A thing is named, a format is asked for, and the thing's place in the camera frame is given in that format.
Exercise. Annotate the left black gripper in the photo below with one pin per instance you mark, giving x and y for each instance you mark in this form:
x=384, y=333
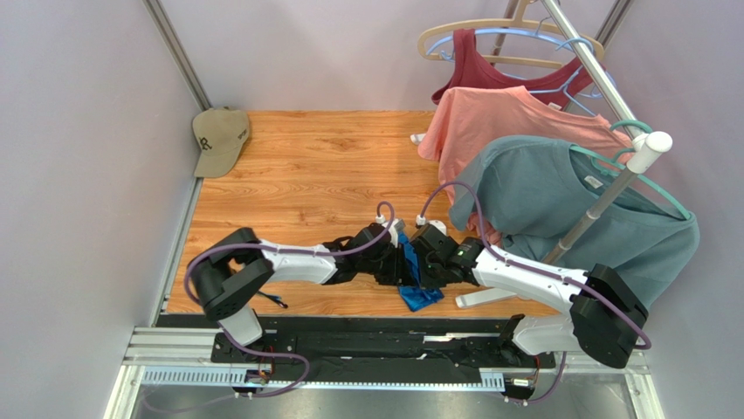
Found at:
x=393, y=278

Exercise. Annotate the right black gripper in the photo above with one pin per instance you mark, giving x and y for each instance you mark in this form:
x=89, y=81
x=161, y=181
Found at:
x=423, y=264

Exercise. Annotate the blue cloth napkin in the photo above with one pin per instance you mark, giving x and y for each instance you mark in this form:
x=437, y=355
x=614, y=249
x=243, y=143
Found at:
x=414, y=296

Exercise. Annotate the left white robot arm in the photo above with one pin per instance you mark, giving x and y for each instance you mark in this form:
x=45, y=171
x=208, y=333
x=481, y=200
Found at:
x=225, y=278

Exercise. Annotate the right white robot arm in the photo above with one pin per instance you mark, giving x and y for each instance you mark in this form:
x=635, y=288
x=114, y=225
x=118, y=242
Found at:
x=594, y=311

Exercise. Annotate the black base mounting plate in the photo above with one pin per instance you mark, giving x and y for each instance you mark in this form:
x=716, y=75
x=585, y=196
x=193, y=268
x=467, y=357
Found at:
x=475, y=341

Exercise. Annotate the teal t-shirt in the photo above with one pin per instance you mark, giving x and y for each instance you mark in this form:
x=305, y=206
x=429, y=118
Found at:
x=533, y=190

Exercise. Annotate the black fork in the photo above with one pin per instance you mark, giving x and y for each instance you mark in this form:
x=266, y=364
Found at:
x=275, y=299

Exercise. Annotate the salmon pink t-shirt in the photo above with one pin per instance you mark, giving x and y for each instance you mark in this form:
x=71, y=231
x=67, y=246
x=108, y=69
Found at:
x=467, y=119

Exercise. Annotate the teal green hanger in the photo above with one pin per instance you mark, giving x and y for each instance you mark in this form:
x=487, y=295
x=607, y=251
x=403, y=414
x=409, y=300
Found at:
x=646, y=148

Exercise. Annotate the maroon tank top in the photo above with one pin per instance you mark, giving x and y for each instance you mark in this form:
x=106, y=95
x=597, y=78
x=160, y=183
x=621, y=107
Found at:
x=472, y=70

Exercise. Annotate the beige baseball cap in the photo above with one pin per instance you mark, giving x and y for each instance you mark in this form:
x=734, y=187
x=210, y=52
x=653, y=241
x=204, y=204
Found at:
x=220, y=135

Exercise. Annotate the metal clothes rack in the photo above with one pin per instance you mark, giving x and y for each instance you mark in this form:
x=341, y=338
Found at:
x=590, y=52

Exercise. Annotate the beige wooden hanger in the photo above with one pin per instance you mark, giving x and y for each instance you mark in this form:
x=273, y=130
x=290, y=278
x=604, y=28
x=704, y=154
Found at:
x=430, y=43

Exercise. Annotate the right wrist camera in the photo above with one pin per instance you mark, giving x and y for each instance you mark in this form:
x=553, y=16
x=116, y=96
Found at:
x=432, y=237

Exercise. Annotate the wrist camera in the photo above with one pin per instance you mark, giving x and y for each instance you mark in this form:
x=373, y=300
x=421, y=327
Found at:
x=432, y=237
x=378, y=236

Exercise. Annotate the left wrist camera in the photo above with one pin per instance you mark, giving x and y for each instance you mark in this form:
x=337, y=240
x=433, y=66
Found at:
x=378, y=236

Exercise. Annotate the aluminium frame rail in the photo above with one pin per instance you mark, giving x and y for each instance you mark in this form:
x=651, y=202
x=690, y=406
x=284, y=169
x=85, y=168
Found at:
x=174, y=356

